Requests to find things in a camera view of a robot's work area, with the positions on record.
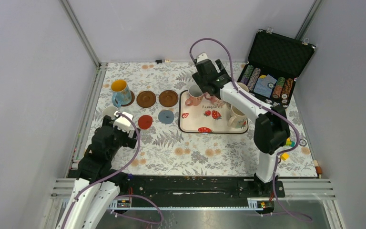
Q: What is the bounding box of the pink large mug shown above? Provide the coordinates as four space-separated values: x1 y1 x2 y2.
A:
204 93 225 106

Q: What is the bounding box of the blue floral mug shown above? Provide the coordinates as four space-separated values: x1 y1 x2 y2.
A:
102 106 119 119

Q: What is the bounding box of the red apple coaster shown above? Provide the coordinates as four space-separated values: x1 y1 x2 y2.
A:
138 115 153 130

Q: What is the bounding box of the brown wooden coaster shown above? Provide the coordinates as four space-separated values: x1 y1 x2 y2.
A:
121 91 136 107
159 90 179 107
136 91 156 108

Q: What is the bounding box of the yellow inside blue mug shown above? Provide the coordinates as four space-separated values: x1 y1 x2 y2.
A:
111 80 133 107

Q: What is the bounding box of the cream mug front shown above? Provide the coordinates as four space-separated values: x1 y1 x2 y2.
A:
227 106 247 129

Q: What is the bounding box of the cream mug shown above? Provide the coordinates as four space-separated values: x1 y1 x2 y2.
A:
227 106 247 129
236 82 249 93

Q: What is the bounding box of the grey blue coaster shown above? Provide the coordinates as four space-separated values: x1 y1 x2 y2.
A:
158 110 174 125

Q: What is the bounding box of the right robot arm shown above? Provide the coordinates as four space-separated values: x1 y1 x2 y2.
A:
192 58 290 197

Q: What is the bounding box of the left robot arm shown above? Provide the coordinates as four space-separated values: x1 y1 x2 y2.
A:
56 112 140 229

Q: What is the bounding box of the pink small mug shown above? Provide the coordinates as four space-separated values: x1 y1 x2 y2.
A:
185 85 204 106

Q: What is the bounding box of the cream mug rear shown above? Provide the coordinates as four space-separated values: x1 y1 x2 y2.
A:
236 82 249 93

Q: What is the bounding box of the white strawberry tray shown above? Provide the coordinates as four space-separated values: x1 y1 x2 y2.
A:
178 90 248 134

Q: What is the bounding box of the blue card deck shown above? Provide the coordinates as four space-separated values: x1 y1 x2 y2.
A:
253 75 277 98

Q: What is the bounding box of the floral tablecloth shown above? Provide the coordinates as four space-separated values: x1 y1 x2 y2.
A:
79 62 319 177

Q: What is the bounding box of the black poker chip case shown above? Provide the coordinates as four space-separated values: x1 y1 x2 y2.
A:
237 30 316 108

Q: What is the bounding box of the small yellow cube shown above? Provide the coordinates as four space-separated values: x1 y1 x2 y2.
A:
280 153 289 161

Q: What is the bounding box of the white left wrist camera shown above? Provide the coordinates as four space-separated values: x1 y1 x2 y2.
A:
113 111 133 133

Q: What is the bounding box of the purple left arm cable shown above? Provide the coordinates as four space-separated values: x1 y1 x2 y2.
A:
60 112 165 229

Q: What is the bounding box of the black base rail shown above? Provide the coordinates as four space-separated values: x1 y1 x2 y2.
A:
109 172 285 208

